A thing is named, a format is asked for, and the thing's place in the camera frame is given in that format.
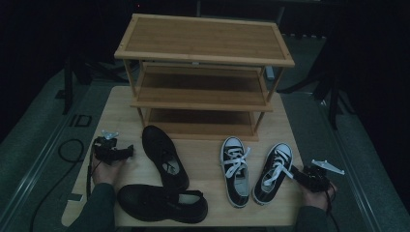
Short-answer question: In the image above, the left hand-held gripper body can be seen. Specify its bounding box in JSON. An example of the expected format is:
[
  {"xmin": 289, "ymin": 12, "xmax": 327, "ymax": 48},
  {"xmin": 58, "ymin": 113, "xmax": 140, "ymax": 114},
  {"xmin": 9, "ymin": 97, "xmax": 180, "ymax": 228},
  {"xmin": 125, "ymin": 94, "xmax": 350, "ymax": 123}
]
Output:
[{"xmin": 92, "ymin": 130, "xmax": 129, "ymax": 166}]

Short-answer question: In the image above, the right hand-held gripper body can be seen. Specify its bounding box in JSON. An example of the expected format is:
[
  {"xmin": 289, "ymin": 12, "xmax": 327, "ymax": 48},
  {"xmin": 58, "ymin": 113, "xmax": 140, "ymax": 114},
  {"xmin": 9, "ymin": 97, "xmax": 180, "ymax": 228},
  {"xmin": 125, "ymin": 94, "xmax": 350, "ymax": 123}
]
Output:
[{"xmin": 302, "ymin": 159, "xmax": 345, "ymax": 193}]

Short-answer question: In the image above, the black leather shoe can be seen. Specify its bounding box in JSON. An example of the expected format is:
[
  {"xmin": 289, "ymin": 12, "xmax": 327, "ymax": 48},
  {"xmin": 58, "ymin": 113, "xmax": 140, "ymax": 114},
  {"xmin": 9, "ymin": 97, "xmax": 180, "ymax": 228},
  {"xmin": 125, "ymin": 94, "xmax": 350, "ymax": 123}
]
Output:
[
  {"xmin": 141, "ymin": 125, "xmax": 190, "ymax": 191},
  {"xmin": 116, "ymin": 183, "xmax": 209, "ymax": 224}
]

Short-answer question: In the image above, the black white canvas sneaker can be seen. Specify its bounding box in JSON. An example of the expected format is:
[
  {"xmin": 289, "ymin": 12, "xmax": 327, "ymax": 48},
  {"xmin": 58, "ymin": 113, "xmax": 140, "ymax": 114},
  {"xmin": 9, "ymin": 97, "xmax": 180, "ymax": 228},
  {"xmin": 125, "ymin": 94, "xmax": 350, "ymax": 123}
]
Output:
[
  {"xmin": 251, "ymin": 142, "xmax": 295, "ymax": 206},
  {"xmin": 220, "ymin": 135, "xmax": 252, "ymax": 209}
]

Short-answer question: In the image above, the wooden three-tier shoe rack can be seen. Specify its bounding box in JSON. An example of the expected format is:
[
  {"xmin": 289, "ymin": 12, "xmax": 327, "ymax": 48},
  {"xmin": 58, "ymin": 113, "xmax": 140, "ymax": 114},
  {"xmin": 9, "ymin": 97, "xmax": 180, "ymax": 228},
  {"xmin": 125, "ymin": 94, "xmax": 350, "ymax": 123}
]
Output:
[{"xmin": 114, "ymin": 13, "xmax": 296, "ymax": 142}]

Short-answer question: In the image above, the person's right hand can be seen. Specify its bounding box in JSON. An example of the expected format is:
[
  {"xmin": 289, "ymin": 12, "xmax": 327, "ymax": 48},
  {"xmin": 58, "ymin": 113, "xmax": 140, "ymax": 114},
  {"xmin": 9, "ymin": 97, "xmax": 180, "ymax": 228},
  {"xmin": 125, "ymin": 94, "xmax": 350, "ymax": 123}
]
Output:
[{"xmin": 301, "ymin": 181, "xmax": 338, "ymax": 213}]

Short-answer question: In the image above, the person's left hand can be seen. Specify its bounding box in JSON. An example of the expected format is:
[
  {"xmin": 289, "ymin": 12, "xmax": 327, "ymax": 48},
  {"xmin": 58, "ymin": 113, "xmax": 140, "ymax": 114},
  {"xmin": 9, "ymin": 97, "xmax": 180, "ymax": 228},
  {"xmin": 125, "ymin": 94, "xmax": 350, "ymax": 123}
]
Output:
[{"xmin": 91, "ymin": 157, "xmax": 128, "ymax": 195}]

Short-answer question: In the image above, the black metal stand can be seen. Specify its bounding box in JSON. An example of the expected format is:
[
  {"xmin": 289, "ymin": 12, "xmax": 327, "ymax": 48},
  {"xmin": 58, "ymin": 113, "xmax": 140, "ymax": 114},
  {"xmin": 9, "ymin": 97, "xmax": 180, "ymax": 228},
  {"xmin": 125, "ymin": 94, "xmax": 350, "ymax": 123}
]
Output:
[
  {"xmin": 55, "ymin": 56, "xmax": 75, "ymax": 116},
  {"xmin": 310, "ymin": 75, "xmax": 356, "ymax": 131}
]

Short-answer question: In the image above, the right hand-held gripper cable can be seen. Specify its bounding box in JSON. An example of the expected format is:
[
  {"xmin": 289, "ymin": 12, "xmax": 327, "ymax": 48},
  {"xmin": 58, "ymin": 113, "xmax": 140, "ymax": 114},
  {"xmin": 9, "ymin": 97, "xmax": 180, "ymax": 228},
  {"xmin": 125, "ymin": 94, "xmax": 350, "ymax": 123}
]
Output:
[{"xmin": 323, "ymin": 185, "xmax": 341, "ymax": 232}]

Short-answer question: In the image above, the hand-held gripper cable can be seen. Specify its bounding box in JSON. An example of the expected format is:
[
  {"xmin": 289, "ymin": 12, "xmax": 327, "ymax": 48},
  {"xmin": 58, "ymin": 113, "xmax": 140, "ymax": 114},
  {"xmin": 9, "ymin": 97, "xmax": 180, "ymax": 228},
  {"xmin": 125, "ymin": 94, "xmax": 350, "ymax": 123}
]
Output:
[
  {"xmin": 85, "ymin": 154, "xmax": 98, "ymax": 201},
  {"xmin": 323, "ymin": 185, "xmax": 341, "ymax": 232}
]

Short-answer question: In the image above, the left hand-held gripper cable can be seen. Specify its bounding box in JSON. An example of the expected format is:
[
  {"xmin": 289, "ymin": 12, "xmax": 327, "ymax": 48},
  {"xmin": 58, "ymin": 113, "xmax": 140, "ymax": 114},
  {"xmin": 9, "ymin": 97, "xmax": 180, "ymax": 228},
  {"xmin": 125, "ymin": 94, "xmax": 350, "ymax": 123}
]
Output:
[{"xmin": 85, "ymin": 154, "xmax": 98, "ymax": 201}]

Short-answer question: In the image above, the black floor cable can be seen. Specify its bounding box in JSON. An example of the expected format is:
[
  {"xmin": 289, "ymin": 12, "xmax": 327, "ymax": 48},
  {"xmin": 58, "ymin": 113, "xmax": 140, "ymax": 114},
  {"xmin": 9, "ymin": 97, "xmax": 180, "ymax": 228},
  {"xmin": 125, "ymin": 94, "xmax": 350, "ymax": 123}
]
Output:
[{"xmin": 29, "ymin": 138, "xmax": 85, "ymax": 232}]

